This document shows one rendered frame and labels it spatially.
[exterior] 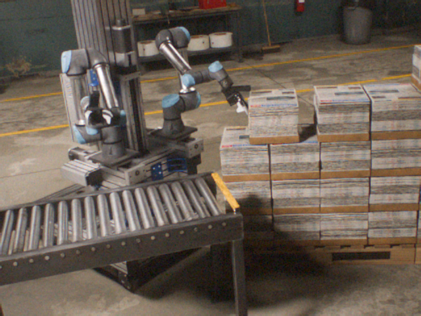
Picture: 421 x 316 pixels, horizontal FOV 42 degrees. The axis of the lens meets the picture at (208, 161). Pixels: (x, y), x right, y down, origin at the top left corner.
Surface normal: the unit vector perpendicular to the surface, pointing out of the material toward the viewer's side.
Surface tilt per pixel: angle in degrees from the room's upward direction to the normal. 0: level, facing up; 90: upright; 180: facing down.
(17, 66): 90
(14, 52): 90
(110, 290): 0
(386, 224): 89
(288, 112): 90
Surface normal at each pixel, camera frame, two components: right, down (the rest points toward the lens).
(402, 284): -0.08, -0.92
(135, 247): 0.24, 0.36
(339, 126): -0.11, 0.39
